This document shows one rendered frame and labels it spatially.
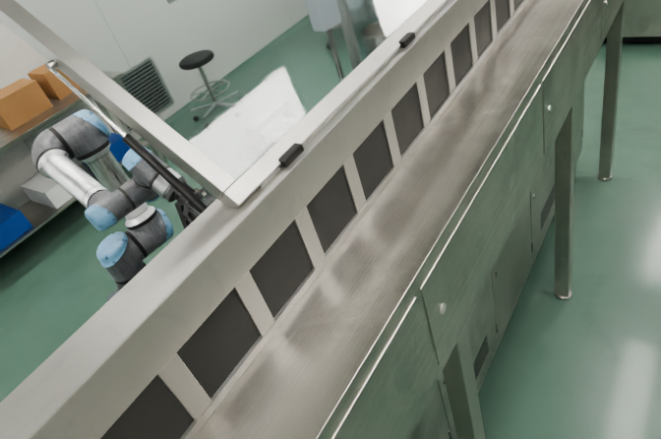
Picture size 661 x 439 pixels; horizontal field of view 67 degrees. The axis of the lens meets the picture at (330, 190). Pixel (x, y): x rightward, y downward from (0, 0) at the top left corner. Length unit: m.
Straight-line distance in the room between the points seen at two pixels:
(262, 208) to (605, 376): 1.94
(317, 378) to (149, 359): 0.24
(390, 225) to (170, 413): 0.49
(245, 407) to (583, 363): 1.88
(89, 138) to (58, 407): 1.23
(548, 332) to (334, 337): 1.84
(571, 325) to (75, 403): 2.23
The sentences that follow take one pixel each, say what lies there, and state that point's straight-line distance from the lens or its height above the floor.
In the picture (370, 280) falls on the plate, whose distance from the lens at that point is 0.87.
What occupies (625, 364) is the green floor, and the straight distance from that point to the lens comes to 2.51.
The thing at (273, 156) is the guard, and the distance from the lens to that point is 0.81.
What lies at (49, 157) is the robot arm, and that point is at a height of 1.50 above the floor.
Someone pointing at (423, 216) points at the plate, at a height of 1.44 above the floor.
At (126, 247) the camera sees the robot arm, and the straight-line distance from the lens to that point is 1.86.
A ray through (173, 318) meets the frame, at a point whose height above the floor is 1.62.
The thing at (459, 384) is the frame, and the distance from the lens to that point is 1.40.
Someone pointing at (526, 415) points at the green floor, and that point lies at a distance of 2.35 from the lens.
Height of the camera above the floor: 2.07
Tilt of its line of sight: 35 degrees down
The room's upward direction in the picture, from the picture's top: 19 degrees counter-clockwise
